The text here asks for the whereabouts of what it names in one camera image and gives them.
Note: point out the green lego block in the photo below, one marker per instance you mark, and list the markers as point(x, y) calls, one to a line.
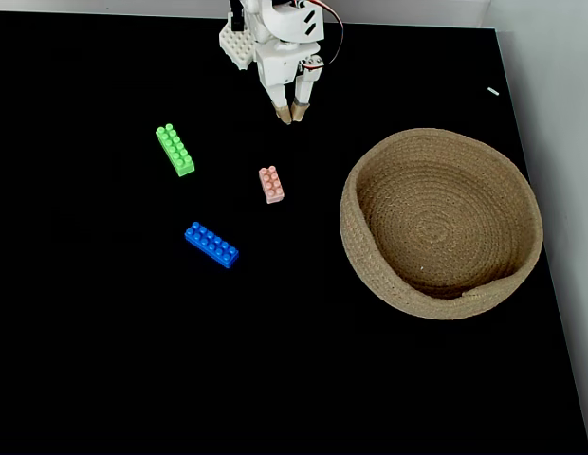
point(176, 150)

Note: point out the blue lego block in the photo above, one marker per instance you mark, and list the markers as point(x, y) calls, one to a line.
point(211, 245)

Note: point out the small white scrap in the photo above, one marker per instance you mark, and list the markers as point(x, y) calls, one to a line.
point(493, 91)

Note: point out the pink lego block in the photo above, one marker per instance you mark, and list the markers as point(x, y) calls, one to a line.
point(271, 185)

